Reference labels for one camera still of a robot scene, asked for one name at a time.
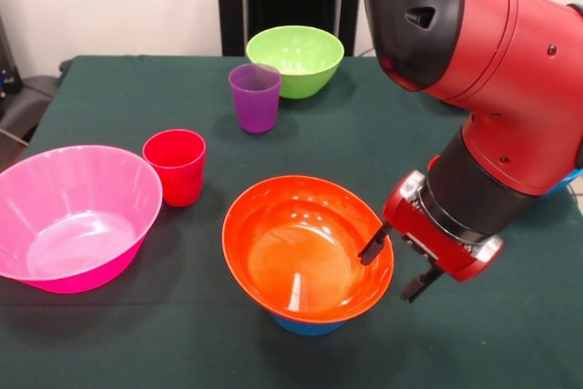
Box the dark green tablecloth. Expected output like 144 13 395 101
0 54 583 389

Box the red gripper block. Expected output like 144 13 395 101
357 169 505 304

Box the purple cup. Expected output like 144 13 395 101
227 63 282 135

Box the black pedestal foot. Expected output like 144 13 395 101
0 74 60 144

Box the orange bowl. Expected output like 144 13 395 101
221 174 395 324

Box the medium blue bowl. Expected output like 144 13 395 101
269 312 347 337

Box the green bowl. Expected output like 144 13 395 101
245 25 346 100

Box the black equipment tower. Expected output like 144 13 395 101
0 15 22 121

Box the large blue bowl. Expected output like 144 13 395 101
544 168 583 201

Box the large pink bowl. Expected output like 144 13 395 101
0 144 164 295

